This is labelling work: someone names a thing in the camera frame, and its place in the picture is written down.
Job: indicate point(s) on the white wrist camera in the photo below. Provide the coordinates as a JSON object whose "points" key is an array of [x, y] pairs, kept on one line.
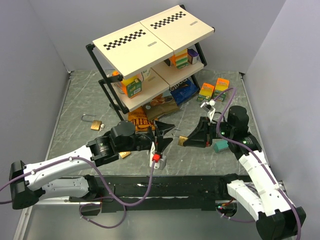
{"points": [[159, 164], [209, 107]]}

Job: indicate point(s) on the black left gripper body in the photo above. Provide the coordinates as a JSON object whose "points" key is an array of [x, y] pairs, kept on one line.
{"points": [[142, 142]]}

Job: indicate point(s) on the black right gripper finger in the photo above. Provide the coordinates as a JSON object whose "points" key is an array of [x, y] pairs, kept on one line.
{"points": [[197, 142], [201, 130]]}

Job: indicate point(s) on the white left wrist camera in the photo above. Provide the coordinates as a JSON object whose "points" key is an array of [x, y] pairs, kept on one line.
{"points": [[159, 164]]}

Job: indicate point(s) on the orange bottle on shelf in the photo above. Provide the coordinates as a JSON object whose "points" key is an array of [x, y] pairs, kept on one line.
{"points": [[114, 74]]}

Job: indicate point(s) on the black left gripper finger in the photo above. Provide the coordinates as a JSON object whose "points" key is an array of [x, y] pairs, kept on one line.
{"points": [[162, 143], [161, 128]]}

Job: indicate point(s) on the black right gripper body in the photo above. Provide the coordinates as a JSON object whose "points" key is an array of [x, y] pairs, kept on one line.
{"points": [[225, 130]]}

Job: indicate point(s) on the brown chips bag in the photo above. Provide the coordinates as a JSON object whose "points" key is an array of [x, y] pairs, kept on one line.
{"points": [[162, 104]]}

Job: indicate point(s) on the black frame cream shelf rack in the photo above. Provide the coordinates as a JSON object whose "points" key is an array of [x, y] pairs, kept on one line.
{"points": [[149, 43]]}

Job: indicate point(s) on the purple white small box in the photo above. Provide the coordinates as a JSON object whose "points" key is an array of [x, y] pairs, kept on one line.
{"points": [[193, 56]]}

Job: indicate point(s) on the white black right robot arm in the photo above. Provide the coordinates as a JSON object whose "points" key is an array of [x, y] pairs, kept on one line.
{"points": [[275, 216]]}

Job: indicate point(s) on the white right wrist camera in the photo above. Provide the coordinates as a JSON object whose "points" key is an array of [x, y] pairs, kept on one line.
{"points": [[209, 107]]}

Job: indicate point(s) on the teal rectangular box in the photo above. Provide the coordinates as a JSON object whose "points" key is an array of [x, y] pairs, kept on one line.
{"points": [[220, 146]]}

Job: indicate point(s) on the white carton on shelf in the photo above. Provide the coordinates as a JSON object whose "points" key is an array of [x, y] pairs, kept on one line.
{"points": [[145, 74]]}

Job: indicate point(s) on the orange green box right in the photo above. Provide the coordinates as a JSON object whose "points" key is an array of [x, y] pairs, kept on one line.
{"points": [[221, 85]]}

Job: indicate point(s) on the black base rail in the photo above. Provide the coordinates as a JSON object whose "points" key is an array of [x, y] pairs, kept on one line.
{"points": [[176, 192]]}

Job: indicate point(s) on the small brass padlock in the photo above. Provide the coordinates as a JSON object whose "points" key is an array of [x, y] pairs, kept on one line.
{"points": [[181, 138]]}

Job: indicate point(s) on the large open brass padlock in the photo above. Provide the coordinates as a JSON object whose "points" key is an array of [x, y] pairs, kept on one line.
{"points": [[124, 154]]}

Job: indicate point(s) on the blue snack bag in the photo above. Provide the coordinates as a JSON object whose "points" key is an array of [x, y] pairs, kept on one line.
{"points": [[183, 90]]}

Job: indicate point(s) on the orange green box left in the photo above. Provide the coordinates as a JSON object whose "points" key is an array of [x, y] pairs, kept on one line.
{"points": [[205, 92]]}

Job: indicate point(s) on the stacked sponges pack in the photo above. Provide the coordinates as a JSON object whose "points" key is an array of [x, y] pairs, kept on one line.
{"points": [[180, 60]]}

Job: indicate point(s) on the orange Kettle chips bag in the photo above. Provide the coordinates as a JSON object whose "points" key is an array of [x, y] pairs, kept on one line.
{"points": [[139, 119]]}

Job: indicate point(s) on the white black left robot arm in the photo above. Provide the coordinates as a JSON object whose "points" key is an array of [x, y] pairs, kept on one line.
{"points": [[30, 183]]}

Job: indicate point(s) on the brass padlock with key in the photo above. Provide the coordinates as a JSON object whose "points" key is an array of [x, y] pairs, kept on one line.
{"points": [[96, 125]]}

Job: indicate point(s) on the orange green box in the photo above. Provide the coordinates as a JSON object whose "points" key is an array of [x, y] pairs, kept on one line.
{"points": [[205, 92], [221, 85]]}

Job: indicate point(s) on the aluminium frame rail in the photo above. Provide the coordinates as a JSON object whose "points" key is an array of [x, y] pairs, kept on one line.
{"points": [[54, 201]]}

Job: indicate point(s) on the green yellow box on shelf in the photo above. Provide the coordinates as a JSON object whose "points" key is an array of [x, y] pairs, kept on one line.
{"points": [[131, 86]]}

